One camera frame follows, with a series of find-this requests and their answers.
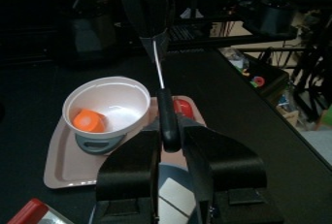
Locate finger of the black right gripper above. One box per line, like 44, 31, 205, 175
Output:
120, 0, 152, 39
148, 0, 171, 61

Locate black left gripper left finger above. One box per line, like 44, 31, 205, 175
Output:
94, 129, 162, 224

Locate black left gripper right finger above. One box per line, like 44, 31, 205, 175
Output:
175, 116, 285, 224

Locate red toy apple half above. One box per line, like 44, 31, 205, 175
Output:
173, 98, 194, 119

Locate blue-grey toy bowl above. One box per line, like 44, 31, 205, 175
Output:
88, 163, 201, 224

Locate pink plastic tray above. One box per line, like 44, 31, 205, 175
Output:
43, 95, 206, 190

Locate white box toy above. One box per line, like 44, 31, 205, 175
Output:
158, 176, 197, 224

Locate orange toy carrot piece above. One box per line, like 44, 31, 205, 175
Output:
71, 109, 107, 134

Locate small wooden box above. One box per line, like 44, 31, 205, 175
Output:
277, 106, 301, 127

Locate red and grey toy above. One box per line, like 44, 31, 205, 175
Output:
5, 198, 75, 224

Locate dark grey bucket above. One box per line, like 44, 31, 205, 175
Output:
258, 4, 300, 37

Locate black storage bin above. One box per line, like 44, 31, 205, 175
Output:
218, 47, 290, 100

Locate white toy pot grey handles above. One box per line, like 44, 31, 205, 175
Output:
61, 76, 152, 155

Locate pink green ring toy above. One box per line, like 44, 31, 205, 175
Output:
250, 76, 268, 88

